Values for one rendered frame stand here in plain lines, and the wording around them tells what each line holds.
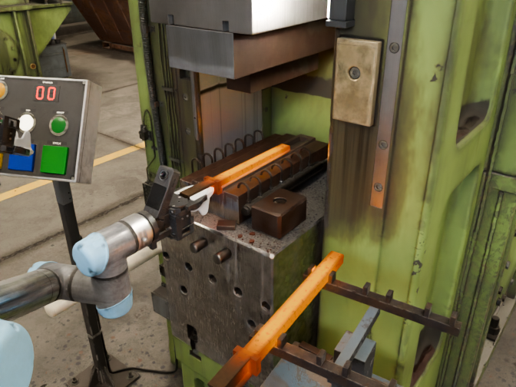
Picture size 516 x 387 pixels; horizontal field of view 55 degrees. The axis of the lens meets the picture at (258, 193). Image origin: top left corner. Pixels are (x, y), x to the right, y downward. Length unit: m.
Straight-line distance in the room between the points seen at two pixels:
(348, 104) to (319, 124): 0.50
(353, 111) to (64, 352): 1.67
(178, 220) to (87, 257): 0.22
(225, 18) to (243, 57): 0.09
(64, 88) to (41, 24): 4.80
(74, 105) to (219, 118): 0.40
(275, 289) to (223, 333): 0.27
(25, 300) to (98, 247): 0.16
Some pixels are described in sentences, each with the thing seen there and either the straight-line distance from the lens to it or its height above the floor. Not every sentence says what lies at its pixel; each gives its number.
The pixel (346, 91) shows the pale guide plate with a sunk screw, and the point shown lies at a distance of 1.06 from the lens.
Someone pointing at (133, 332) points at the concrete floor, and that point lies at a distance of 2.32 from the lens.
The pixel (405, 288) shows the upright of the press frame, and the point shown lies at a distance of 1.22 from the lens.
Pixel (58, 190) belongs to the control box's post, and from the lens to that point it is 1.63.
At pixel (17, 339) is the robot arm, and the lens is 0.73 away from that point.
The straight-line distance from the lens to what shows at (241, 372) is 0.84.
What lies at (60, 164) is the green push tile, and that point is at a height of 1.00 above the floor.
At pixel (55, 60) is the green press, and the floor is 0.28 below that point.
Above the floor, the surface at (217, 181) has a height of 1.02.
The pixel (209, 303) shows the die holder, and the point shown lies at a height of 0.68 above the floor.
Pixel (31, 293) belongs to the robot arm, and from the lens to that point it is 1.02.
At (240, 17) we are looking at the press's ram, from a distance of 1.03.
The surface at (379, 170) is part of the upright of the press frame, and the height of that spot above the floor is 1.08.
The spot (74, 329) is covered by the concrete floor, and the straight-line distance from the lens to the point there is 2.41.
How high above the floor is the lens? 1.53
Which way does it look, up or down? 27 degrees down
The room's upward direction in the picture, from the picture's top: 1 degrees counter-clockwise
